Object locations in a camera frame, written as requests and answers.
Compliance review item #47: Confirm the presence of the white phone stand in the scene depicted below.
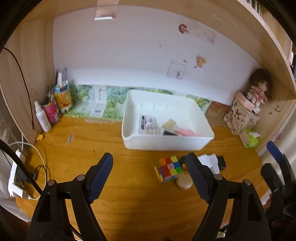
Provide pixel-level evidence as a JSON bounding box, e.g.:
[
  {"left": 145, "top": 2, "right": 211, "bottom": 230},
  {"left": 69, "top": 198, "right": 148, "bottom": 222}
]
[{"left": 198, "top": 154, "right": 220, "bottom": 174}]

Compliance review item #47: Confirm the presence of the round beige compact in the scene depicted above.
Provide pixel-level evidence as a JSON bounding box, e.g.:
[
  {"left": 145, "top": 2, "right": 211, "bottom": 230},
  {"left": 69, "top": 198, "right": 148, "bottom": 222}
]
[{"left": 176, "top": 172, "right": 193, "bottom": 190}]

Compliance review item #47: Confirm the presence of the multicolour puzzle cube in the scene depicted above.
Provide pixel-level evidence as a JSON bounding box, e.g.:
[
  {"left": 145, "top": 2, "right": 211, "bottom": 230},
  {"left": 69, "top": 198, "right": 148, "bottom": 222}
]
[{"left": 154, "top": 156, "right": 183, "bottom": 183}]

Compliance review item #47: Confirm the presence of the pink hair roller clip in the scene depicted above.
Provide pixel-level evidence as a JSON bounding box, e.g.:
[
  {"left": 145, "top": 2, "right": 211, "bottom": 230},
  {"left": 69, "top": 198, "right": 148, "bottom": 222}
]
[{"left": 173, "top": 126, "right": 198, "bottom": 137}]

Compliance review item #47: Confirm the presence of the black small box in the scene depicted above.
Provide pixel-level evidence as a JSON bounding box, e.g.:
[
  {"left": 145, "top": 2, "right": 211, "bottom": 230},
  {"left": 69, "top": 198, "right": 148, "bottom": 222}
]
[{"left": 217, "top": 156, "right": 227, "bottom": 171}]

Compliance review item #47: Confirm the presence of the green tissue pack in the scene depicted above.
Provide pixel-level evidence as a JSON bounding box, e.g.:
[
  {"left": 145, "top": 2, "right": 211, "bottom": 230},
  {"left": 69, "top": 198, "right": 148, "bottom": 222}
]
[{"left": 239, "top": 128, "right": 261, "bottom": 148}]

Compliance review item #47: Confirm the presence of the white power strip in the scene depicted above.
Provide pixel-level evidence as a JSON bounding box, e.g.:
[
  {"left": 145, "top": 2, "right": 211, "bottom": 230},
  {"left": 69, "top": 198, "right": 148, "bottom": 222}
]
[{"left": 8, "top": 161, "right": 30, "bottom": 199}]

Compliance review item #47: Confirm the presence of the beige patterned bag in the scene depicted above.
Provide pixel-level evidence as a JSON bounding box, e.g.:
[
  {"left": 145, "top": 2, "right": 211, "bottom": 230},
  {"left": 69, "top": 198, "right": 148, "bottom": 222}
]
[{"left": 223, "top": 99, "right": 260, "bottom": 136}]

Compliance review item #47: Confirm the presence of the brown cartoon cardboard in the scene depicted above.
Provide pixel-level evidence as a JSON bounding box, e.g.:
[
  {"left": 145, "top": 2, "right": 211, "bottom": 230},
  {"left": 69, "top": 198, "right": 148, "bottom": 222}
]
[{"left": 205, "top": 101, "right": 230, "bottom": 127}]

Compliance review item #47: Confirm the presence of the beige wooden block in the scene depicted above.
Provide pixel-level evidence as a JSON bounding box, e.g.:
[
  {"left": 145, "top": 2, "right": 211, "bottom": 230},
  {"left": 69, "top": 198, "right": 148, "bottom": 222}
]
[{"left": 163, "top": 119, "right": 176, "bottom": 132}]

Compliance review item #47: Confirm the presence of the white spray bottle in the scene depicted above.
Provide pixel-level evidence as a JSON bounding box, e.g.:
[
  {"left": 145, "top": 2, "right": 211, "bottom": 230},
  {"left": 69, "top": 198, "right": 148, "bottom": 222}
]
[{"left": 34, "top": 101, "right": 51, "bottom": 132}]

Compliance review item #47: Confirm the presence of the pink pen holder cup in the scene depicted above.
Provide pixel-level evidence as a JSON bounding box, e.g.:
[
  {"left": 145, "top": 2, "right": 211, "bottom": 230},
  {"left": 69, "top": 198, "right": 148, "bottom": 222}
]
[{"left": 41, "top": 102, "right": 60, "bottom": 126}]

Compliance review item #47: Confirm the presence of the blue white card pack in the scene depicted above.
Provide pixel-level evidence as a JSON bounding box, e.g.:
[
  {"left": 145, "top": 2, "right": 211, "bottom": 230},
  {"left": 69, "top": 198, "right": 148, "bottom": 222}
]
[{"left": 138, "top": 115, "right": 160, "bottom": 135}]

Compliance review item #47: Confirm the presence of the white plastic storage bin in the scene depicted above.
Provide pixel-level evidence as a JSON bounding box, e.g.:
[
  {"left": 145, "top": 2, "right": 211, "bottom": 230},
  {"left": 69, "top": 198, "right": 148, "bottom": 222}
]
[{"left": 121, "top": 90, "right": 215, "bottom": 151}]

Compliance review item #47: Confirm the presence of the pink box on bag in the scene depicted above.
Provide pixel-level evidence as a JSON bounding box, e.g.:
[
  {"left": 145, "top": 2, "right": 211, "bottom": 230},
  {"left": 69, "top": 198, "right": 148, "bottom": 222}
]
[{"left": 235, "top": 91, "right": 255, "bottom": 111}]

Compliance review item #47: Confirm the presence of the orange juice carton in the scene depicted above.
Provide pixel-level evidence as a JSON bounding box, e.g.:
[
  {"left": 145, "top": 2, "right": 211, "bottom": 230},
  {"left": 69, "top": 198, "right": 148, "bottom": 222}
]
[{"left": 54, "top": 83, "right": 72, "bottom": 113}]

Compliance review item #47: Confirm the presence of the brown haired doll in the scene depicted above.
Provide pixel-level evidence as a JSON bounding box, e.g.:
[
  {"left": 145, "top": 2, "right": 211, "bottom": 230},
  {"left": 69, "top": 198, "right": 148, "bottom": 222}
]
[{"left": 247, "top": 69, "right": 273, "bottom": 108}]

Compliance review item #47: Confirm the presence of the black cable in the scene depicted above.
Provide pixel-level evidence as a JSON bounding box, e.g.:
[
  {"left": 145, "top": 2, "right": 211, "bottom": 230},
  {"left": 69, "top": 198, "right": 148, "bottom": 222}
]
[{"left": 2, "top": 47, "right": 35, "bottom": 130}]

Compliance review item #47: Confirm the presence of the pink square wall sticker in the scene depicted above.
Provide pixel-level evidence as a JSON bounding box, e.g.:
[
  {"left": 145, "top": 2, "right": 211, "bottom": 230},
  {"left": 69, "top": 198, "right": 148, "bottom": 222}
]
[{"left": 166, "top": 61, "right": 187, "bottom": 80}]

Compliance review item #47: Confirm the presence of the pony wall sticker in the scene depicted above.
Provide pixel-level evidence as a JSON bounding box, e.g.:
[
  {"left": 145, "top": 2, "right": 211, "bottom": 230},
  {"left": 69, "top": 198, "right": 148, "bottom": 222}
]
[{"left": 194, "top": 56, "right": 206, "bottom": 70}]

